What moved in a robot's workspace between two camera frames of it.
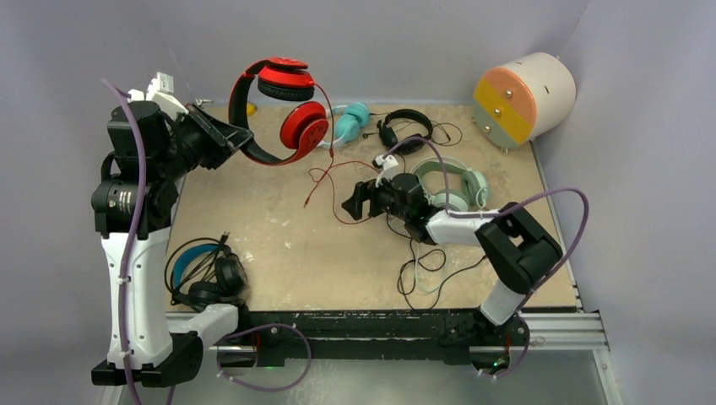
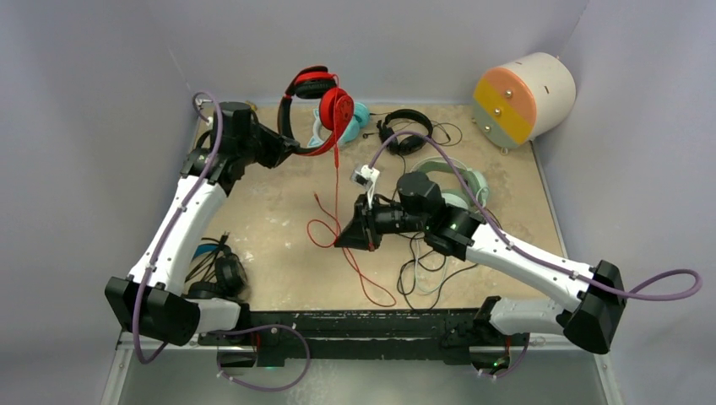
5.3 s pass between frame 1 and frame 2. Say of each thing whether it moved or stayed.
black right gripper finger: moved
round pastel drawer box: stayed
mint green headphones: stayed
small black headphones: stayed
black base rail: stayed
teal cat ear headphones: stayed
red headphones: moved
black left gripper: moved
